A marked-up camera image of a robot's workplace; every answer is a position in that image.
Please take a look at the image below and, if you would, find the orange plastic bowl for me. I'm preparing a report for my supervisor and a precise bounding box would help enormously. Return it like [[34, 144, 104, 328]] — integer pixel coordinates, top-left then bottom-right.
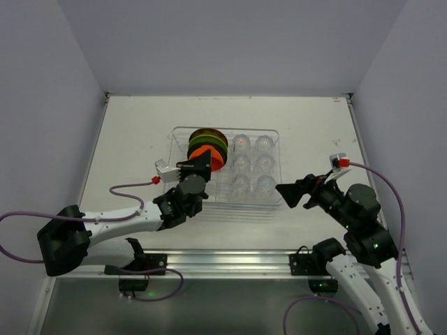
[[190, 145, 224, 171]]

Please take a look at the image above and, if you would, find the black plate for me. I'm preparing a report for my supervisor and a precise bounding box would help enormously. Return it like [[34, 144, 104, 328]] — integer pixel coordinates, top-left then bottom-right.
[[187, 143, 228, 171]]

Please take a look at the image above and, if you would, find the lime green plate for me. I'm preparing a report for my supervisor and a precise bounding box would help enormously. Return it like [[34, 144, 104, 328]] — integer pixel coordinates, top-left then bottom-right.
[[188, 135, 228, 147]]

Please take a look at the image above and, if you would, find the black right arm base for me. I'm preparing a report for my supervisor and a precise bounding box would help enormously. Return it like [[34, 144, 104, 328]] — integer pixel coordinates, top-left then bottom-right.
[[288, 246, 339, 296]]

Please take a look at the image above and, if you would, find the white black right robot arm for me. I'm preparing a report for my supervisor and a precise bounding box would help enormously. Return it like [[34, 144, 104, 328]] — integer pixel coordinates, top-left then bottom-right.
[[275, 174, 432, 334]]

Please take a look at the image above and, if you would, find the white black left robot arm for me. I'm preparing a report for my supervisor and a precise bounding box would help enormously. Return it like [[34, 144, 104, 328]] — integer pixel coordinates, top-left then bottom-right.
[[37, 149, 212, 276]]

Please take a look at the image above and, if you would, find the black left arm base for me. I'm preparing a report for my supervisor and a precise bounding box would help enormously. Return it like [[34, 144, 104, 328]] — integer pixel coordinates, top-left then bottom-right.
[[104, 253, 168, 297]]

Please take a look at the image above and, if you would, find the clear plastic dish tray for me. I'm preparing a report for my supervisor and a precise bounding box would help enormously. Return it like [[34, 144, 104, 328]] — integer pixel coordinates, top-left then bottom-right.
[[166, 126, 284, 212]]

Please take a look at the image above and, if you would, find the clear glass front right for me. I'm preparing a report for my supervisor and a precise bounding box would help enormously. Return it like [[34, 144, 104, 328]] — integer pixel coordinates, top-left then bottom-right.
[[254, 174, 276, 203]]

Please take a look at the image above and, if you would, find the clear glass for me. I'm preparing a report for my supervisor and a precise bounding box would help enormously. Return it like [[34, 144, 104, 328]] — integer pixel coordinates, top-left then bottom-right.
[[254, 135, 275, 156], [231, 154, 251, 174], [254, 174, 276, 203], [232, 134, 251, 154], [228, 174, 251, 202], [253, 154, 275, 175]]

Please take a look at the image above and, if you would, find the brown patterned plate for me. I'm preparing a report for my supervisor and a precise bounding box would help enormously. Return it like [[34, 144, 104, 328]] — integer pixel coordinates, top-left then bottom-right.
[[189, 128, 226, 141]]

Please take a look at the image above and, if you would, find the clear glass middle left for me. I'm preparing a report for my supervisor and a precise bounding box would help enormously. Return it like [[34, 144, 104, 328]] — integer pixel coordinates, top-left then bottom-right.
[[231, 154, 251, 174]]

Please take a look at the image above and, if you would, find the clear glass middle right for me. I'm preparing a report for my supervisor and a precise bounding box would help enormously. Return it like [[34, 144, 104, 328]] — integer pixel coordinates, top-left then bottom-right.
[[253, 154, 275, 175]]

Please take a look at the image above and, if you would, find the clear glass front left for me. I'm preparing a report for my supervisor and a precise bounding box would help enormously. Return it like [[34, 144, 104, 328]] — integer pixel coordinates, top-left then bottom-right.
[[228, 174, 251, 202]]

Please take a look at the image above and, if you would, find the clear glass back left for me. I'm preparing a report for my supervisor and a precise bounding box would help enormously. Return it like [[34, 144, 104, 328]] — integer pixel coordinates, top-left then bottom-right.
[[232, 134, 251, 154]]

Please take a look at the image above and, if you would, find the clear glass back right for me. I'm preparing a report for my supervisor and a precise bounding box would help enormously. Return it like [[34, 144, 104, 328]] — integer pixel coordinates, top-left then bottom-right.
[[254, 135, 275, 156]]

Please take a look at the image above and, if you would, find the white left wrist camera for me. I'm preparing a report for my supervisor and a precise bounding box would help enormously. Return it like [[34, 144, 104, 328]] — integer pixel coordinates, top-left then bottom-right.
[[155, 159, 180, 184]]

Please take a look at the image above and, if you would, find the aluminium mounting rail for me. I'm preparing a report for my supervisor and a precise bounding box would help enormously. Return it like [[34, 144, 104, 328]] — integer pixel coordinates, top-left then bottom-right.
[[45, 248, 415, 280]]

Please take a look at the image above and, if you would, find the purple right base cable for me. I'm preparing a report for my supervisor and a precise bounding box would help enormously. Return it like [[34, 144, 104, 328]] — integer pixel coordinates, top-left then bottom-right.
[[282, 295, 360, 335]]

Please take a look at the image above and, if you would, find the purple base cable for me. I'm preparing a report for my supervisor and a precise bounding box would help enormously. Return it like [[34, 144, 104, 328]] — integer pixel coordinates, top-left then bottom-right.
[[118, 267, 184, 302], [282, 295, 360, 335]]

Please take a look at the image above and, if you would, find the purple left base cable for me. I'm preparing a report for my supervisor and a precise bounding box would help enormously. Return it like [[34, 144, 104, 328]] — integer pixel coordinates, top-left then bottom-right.
[[118, 267, 184, 302]]

